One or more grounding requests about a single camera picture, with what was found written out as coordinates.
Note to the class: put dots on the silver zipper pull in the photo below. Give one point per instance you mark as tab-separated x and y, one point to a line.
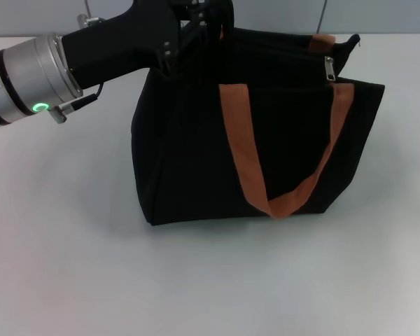
330	71

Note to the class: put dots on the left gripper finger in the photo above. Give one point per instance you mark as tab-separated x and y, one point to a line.
190	3
220	17

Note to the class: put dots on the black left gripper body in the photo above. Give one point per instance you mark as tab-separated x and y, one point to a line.
115	42

